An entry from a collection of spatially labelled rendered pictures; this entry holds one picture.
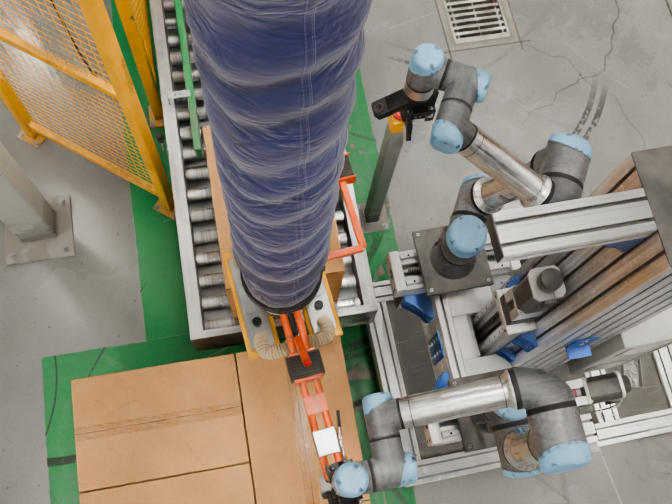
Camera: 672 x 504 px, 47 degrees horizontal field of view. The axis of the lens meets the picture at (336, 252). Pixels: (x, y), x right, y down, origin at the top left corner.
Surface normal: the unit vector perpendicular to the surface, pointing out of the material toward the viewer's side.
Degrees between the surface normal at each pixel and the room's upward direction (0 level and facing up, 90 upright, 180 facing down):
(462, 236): 8
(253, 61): 81
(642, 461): 0
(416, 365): 0
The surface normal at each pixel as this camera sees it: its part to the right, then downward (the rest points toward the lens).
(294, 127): 0.07, 0.85
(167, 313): 0.06, -0.32
